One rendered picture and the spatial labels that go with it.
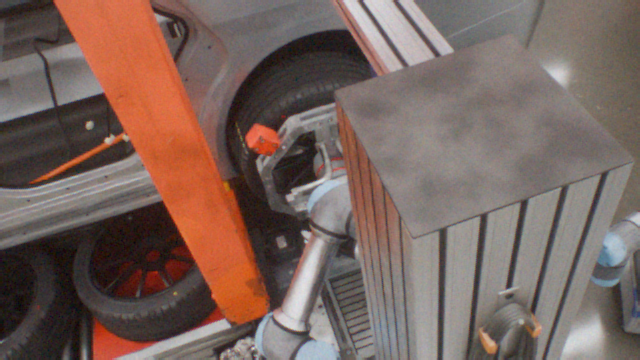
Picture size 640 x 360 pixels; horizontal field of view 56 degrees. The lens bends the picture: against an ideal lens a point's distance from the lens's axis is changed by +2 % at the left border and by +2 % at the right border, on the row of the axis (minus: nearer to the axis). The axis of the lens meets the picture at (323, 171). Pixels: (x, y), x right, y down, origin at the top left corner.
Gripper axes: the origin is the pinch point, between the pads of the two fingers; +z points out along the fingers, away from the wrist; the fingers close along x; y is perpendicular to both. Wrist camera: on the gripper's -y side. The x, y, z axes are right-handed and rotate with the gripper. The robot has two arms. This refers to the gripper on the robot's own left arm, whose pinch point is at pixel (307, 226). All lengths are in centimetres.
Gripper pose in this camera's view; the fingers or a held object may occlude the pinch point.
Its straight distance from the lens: 212.2
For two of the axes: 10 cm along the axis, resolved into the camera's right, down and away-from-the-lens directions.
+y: 1.3, 6.6, 7.4
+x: 4.6, -7.1, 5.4
